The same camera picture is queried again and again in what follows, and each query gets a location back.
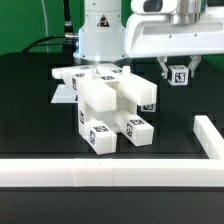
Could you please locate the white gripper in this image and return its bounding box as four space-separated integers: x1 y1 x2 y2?
124 13 224 79

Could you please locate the white tagged cube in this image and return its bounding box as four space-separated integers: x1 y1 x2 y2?
140 104 156 112
168 65 189 86

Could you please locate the white chair back frame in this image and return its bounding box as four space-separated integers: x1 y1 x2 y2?
51 63 157 112

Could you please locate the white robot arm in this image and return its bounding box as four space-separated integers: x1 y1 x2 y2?
74 0 224 76

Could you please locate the white U-shaped fence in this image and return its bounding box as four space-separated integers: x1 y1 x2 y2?
0 115 224 187

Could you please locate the white fiducial marker plate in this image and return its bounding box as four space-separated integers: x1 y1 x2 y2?
51 84 78 104

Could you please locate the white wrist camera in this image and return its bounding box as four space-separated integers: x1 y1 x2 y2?
131 0 177 14

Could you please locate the black cable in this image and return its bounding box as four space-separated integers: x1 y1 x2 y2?
21 0 80 54

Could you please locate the white thin cable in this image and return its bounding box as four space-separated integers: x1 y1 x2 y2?
41 0 50 54

